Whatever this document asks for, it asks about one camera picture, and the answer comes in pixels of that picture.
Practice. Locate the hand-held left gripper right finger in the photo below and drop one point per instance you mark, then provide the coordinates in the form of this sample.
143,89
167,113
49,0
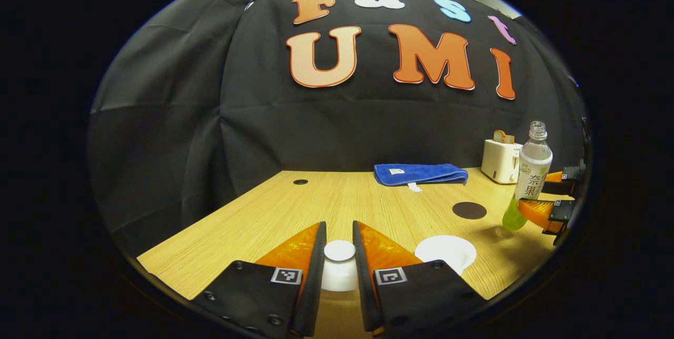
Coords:
363,297

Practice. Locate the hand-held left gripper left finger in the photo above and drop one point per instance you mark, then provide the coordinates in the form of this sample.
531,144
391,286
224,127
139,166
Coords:
316,286

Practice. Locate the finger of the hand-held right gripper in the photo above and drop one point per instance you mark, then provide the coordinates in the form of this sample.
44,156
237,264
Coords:
537,211
558,187

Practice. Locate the clear water bottle green label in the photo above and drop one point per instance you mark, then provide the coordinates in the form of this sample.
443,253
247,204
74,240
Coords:
532,170

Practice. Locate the white teacup lid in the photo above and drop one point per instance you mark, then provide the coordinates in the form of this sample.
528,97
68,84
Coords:
339,250

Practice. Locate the dark round coaster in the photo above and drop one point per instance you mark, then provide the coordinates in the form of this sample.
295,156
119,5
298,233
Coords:
468,210

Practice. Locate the white teacup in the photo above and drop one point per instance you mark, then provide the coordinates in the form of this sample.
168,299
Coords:
445,248

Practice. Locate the white toaster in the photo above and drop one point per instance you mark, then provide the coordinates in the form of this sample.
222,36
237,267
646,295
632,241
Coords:
500,162

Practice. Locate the blue towel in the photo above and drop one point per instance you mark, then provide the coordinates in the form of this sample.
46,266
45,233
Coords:
421,173

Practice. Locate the black backdrop cloth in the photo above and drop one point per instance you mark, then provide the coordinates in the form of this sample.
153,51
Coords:
168,118

